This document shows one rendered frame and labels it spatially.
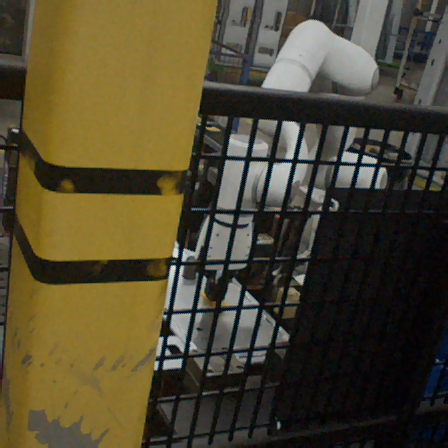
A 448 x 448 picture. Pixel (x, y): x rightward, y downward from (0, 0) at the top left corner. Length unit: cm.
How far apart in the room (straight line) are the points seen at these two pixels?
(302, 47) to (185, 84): 100
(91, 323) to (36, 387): 6
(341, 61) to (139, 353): 112
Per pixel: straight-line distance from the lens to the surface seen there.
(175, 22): 43
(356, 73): 156
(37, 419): 52
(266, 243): 159
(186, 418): 102
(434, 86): 636
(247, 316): 138
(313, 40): 145
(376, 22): 554
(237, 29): 1060
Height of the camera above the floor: 164
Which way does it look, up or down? 21 degrees down
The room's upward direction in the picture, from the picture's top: 11 degrees clockwise
